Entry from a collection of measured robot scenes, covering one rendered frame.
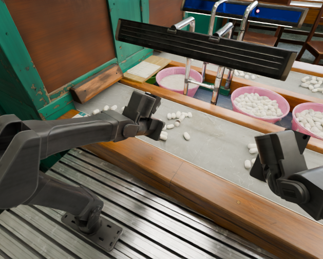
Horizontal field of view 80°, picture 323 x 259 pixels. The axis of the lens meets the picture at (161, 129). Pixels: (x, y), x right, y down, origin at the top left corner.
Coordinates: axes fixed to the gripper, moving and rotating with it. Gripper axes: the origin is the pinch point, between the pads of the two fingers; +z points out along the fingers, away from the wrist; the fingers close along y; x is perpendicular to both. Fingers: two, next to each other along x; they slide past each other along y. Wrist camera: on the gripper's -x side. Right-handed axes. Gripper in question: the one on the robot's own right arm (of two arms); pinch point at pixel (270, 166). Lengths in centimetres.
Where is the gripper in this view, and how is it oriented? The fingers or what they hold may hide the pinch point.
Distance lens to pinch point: 64.4
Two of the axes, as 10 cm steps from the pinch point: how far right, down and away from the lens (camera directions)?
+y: -8.6, -3.6, 3.6
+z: 3.8, 0.1, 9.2
